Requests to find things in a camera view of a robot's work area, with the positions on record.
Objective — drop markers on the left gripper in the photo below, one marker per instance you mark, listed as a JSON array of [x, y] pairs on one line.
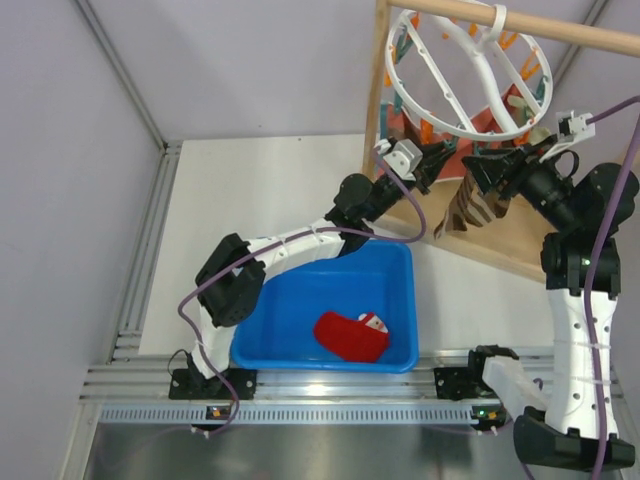
[[429, 168]]

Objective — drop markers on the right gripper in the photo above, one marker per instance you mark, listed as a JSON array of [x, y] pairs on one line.
[[515, 167]]

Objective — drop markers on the brown striped sock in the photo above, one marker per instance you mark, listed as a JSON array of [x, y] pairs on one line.
[[457, 217], [482, 209]]

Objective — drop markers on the salmon pink cloth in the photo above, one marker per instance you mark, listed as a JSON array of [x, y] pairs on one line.
[[399, 124]]

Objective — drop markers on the white round clip hanger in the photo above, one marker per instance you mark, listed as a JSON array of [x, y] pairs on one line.
[[457, 79]]

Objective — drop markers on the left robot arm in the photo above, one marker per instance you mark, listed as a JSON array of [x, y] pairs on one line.
[[229, 284]]

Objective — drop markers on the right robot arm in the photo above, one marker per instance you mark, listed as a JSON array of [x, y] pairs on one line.
[[574, 427]]

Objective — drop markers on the wooden hanger stand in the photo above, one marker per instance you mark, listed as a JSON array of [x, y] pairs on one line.
[[510, 244]]

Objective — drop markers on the red santa sock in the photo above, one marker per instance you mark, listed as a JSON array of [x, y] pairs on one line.
[[361, 340]]

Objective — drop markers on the white base board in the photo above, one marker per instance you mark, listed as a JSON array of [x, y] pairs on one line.
[[266, 186]]

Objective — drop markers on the blue plastic bin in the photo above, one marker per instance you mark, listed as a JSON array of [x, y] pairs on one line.
[[377, 278]]

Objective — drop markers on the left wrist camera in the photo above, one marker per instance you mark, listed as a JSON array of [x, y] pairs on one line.
[[402, 158]]

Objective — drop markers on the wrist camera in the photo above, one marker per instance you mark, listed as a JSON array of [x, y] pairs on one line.
[[402, 158], [574, 128]]

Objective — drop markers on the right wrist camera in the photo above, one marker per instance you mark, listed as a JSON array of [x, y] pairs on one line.
[[574, 128]]

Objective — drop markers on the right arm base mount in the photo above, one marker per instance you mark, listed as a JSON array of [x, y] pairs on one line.
[[459, 383]]

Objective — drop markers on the aluminium rail frame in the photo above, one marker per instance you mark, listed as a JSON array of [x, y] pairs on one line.
[[140, 274]]

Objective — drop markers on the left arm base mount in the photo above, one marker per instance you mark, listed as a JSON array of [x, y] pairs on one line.
[[189, 384]]

